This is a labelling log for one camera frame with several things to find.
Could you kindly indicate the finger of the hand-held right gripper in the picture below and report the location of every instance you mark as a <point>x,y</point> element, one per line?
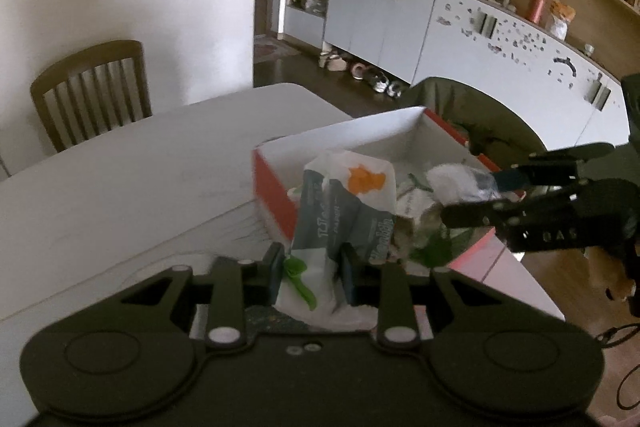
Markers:
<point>510,179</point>
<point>490,213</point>

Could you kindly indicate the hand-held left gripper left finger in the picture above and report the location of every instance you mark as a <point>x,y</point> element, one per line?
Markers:
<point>276,277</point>

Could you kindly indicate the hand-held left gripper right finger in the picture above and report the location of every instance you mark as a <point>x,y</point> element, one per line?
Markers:
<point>348,277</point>

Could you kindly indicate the clear plastic wrapper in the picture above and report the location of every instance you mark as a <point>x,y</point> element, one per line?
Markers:
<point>457,179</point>

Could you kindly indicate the white snack wrapper bag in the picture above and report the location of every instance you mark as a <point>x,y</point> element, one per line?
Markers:
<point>340,207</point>

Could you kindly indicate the red and white cardboard box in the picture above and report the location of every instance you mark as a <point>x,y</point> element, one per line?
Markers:
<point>270,187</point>

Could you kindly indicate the person's right hand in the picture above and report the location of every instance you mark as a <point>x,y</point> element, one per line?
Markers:
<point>620,289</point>

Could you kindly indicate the green and white packet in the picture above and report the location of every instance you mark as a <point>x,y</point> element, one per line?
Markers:
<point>417,204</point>

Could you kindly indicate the dark green upholstered chair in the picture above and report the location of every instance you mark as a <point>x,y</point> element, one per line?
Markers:
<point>465,107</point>

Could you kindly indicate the orange snack bag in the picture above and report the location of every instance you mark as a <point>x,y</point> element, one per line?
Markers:
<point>561,19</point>

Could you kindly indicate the pink water bottle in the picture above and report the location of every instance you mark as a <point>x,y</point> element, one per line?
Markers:
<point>537,3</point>

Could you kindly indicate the patterned doormat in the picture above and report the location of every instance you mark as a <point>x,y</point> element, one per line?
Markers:
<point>272,51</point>

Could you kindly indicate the brown wooden chair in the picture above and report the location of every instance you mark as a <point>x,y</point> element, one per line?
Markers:
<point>90,92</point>

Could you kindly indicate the grey storage box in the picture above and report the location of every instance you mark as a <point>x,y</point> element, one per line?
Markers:
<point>313,1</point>

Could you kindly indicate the white and wood wall cabinet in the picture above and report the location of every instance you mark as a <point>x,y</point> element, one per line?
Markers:
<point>400,22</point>

